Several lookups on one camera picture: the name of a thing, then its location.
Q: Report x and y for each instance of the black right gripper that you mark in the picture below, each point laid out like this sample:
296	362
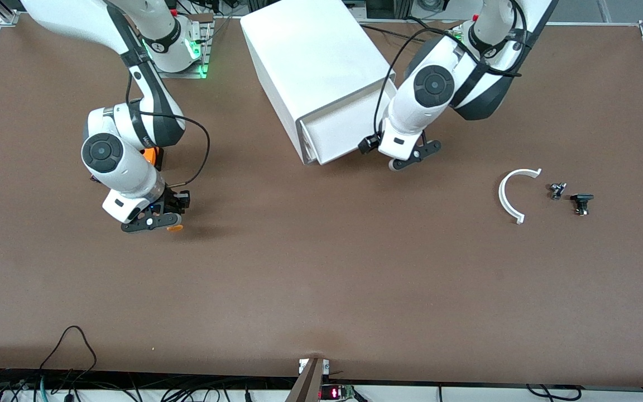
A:
172	200

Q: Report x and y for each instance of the orange headed push button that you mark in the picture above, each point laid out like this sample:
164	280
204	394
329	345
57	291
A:
174	228

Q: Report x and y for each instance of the white drawer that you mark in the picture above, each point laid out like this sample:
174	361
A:
338	134

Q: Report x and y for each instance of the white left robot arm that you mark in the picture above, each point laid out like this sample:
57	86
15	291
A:
438	89

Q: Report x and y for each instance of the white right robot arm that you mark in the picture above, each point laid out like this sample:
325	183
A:
115	162

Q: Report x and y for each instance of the white drawer cabinet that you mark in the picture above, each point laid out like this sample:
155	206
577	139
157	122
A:
310	56

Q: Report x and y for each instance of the small metal bolt part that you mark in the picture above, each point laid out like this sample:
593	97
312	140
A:
557	191

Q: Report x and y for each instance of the small black plastic part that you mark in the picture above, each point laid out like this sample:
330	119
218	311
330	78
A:
581	202

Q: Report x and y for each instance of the small device with red display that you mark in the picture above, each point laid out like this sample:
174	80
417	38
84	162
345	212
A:
332	393

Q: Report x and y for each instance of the orange button enclosure box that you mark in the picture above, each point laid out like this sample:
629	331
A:
151	155

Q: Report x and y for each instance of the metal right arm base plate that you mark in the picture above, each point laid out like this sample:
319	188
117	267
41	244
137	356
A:
201	70

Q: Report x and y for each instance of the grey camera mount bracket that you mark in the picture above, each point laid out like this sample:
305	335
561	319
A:
307	385

